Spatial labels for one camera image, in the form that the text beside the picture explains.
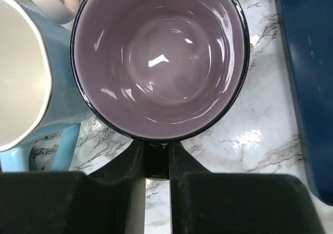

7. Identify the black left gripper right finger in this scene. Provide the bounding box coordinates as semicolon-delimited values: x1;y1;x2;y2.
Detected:
168;142;324;233

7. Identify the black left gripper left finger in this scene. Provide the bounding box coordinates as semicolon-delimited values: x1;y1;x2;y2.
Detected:
1;141;145;233

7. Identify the light blue faceted mug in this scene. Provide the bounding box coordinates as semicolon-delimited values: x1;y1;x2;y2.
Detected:
1;0;92;172

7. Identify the purple mug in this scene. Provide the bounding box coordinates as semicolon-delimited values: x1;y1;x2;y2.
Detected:
70;0;250;179

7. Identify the dark blue tray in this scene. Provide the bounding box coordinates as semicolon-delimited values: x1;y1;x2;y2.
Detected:
275;0;332;205

